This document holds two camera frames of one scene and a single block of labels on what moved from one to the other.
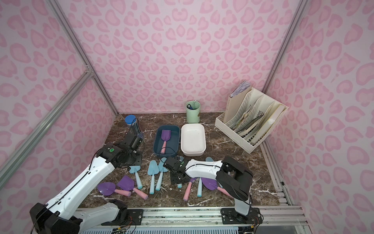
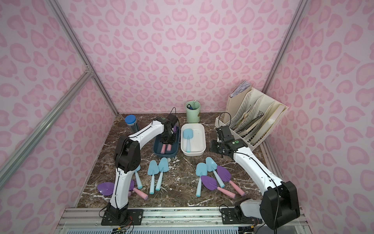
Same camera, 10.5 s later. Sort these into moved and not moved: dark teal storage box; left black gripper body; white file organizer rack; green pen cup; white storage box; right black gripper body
Moved: right black gripper body; left black gripper body
Not moved: green pen cup; white file organizer rack; dark teal storage box; white storage box
